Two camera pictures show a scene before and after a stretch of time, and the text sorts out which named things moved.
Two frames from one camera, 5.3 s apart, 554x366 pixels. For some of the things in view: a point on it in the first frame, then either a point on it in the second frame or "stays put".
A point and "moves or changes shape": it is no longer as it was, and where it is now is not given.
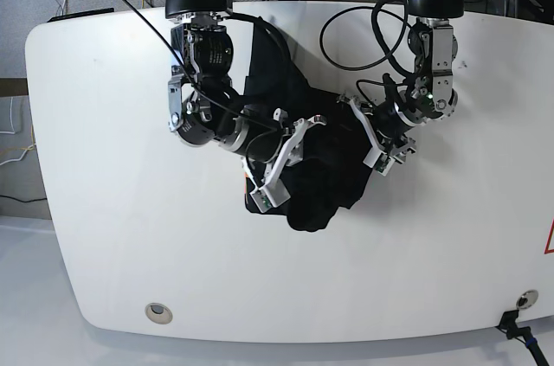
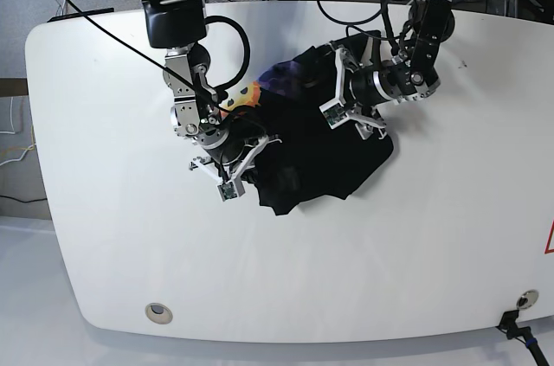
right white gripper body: (395, 151) to (365, 124)
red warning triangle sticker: (550, 243) stays put
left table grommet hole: (158, 313) stays put
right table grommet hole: (526, 299) stays put
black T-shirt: (286, 111) moves or changes shape
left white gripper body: (292, 150) to (235, 178)
